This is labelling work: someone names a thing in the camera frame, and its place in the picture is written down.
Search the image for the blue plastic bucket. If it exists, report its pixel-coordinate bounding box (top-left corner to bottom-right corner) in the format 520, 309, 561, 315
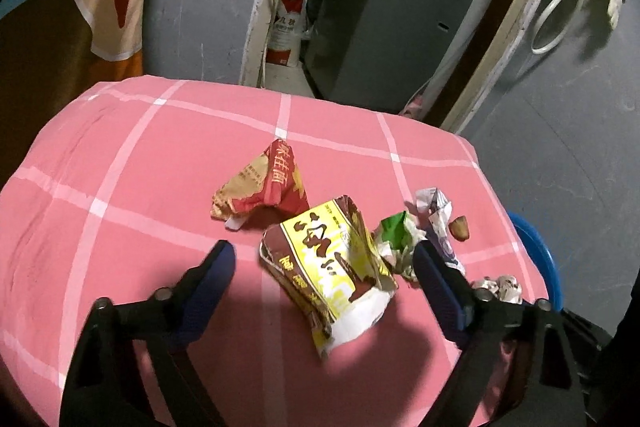
508, 212, 564, 312

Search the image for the yellow brown snack bag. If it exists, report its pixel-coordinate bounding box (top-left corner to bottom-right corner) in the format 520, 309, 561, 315
259, 195, 398, 359

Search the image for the green white wrapper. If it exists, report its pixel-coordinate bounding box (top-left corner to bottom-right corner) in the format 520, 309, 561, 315
374, 210, 426, 283

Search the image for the brown nut shell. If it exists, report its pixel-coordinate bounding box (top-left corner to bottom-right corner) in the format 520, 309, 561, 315
448, 216, 470, 242

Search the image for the silver foil wrapper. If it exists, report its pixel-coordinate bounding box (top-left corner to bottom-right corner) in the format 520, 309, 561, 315
472, 274, 523, 305

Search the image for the pink checked tablecloth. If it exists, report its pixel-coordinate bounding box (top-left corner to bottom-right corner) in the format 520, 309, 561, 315
1, 76, 546, 426

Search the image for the red orange noodle wrapper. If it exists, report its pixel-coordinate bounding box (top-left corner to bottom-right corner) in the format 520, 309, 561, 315
210, 138, 309, 231

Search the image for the white purple paper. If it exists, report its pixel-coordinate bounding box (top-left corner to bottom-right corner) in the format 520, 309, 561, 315
416, 187, 466, 275

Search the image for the white red rice sack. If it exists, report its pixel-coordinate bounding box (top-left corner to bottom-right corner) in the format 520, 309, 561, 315
266, 0, 307, 67

